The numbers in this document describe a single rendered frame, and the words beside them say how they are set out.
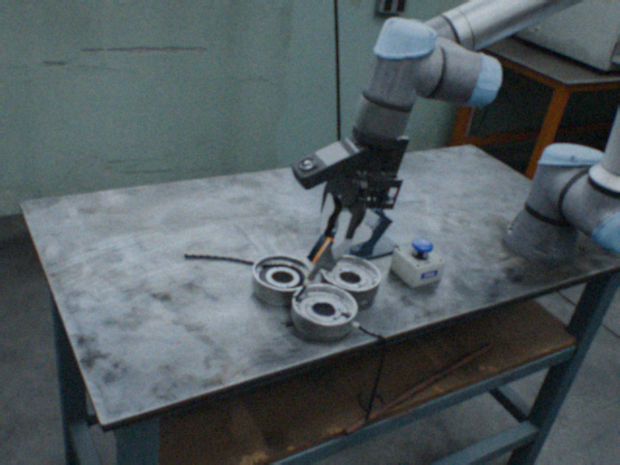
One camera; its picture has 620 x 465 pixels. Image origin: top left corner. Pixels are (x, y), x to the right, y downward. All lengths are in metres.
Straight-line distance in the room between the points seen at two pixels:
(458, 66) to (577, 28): 2.32
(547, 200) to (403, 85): 0.54
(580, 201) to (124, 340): 0.83
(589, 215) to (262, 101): 1.83
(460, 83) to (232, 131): 1.95
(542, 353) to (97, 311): 0.99
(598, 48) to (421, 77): 2.30
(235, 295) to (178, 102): 1.65
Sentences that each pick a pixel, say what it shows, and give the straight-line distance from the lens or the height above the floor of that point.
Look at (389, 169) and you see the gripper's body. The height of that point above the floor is 1.07.
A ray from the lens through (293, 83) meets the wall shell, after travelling 2.83.
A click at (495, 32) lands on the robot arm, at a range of 1.07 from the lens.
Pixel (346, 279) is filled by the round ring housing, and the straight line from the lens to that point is 1.13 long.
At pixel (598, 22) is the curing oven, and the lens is 3.16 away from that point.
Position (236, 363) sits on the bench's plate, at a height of 0.80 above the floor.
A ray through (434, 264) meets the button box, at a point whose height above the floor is 0.84.
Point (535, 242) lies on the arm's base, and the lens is 1.35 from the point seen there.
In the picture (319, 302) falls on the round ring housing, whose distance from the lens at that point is 1.03.
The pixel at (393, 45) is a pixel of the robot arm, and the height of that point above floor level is 1.25.
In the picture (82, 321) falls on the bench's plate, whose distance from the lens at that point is 1.03.
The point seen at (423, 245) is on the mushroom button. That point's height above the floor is 0.87.
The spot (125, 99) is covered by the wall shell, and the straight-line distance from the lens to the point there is 2.56.
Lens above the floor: 1.45
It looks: 31 degrees down
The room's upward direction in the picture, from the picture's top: 9 degrees clockwise
